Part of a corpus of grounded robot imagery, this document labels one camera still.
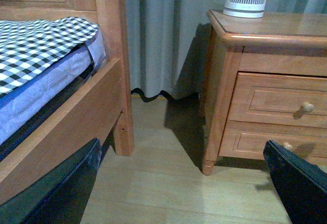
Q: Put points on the wooden nightstand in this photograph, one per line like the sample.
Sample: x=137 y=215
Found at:
x=290 y=44

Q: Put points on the wooden drawer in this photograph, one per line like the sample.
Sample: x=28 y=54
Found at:
x=248 y=139
x=279 y=99

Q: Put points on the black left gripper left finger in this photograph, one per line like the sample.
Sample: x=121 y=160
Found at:
x=61 y=195

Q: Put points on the blue grey mattress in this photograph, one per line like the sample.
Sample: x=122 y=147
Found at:
x=26 y=108

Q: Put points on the wooden bed frame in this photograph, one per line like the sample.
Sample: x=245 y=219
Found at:
x=102 y=105

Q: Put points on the grey-blue curtain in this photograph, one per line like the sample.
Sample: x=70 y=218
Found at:
x=167 y=41

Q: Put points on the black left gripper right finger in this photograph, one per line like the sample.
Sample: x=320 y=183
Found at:
x=300 y=185

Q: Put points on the black white checkered blanket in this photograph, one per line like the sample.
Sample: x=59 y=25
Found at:
x=30 y=47

